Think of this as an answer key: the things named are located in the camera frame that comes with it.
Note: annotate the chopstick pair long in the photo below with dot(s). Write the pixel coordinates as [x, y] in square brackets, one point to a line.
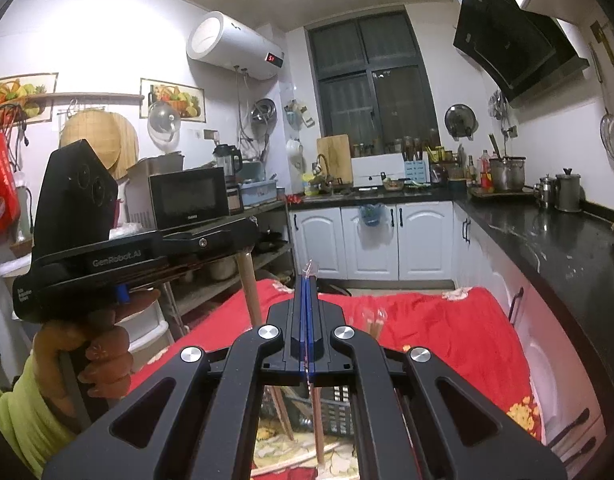
[374, 321]

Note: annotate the hanging skimmer ladle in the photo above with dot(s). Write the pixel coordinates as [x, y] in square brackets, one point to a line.
[606, 126]

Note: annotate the hanging pot lid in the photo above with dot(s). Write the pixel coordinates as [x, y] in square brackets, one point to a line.
[460, 121]

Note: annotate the red floral table cloth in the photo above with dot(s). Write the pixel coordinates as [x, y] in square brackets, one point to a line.
[465, 328]

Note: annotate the glass lid on wall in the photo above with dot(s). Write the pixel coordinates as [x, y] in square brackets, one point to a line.
[163, 126]

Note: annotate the metal shelf rack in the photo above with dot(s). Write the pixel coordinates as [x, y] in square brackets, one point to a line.
[189, 297]

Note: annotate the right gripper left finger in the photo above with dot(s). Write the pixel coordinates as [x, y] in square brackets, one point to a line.
[196, 418]

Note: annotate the wooden cutting board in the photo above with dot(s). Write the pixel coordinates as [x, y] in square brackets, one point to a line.
[337, 152]

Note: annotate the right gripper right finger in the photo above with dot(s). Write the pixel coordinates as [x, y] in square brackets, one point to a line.
[415, 418]

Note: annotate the black range hood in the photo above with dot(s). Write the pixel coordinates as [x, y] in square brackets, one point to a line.
[526, 54]

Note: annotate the large steel stock pot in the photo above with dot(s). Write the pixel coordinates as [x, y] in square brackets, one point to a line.
[508, 174]

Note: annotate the fruit picture on wall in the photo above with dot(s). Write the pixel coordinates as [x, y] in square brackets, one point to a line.
[187, 101]

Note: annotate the black microwave oven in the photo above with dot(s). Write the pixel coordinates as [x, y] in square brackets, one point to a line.
[177, 199]

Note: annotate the white water heater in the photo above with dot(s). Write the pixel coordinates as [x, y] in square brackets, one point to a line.
[224, 42]

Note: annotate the steel kettle pot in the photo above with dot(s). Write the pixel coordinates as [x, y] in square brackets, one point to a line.
[568, 191]

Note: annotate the dark kitchen window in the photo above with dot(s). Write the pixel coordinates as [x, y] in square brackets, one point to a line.
[371, 81]

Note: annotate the left hand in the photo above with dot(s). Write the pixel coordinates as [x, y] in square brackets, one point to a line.
[86, 360]

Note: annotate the round bamboo board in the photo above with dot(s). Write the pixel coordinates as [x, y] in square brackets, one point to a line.
[110, 135]

